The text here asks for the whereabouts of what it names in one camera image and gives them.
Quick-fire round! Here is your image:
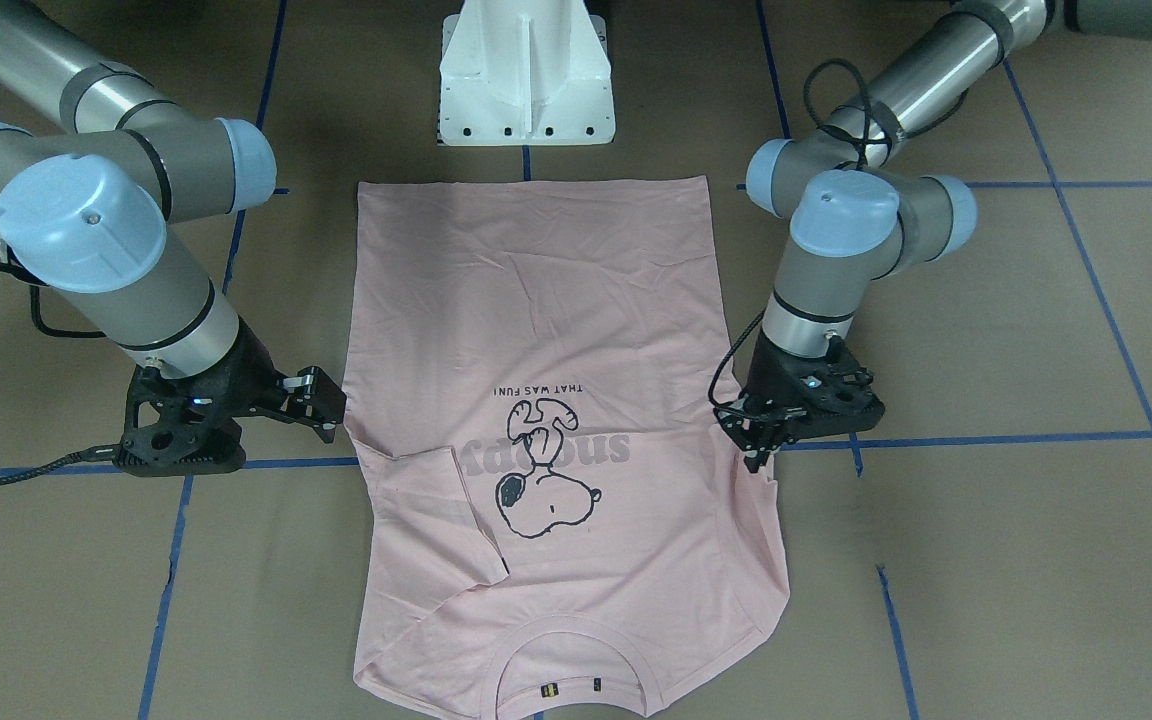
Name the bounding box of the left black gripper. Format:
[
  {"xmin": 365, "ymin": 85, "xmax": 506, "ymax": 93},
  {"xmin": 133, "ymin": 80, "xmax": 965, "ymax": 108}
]
[{"xmin": 714, "ymin": 332, "xmax": 884, "ymax": 473}]

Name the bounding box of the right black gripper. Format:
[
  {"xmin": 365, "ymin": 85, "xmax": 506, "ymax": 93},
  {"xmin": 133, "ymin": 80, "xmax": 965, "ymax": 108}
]
[{"xmin": 116, "ymin": 323, "xmax": 346, "ymax": 477}]

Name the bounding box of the pink Snoopy t-shirt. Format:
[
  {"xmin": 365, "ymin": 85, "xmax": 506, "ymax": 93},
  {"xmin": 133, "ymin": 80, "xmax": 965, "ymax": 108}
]
[{"xmin": 343, "ymin": 177, "xmax": 790, "ymax": 719}]

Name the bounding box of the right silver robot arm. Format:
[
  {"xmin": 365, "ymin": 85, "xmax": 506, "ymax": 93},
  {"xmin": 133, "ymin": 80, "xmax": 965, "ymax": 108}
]
[{"xmin": 0, "ymin": 1, "xmax": 346, "ymax": 486}]

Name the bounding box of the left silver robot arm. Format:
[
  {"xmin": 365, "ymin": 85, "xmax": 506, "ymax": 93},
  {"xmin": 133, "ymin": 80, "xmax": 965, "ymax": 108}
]
[{"xmin": 714, "ymin": 1, "xmax": 1152, "ymax": 471}]

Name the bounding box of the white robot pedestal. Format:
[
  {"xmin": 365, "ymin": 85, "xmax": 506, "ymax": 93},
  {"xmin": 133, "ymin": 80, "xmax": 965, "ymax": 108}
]
[{"xmin": 435, "ymin": 1, "xmax": 617, "ymax": 147}]

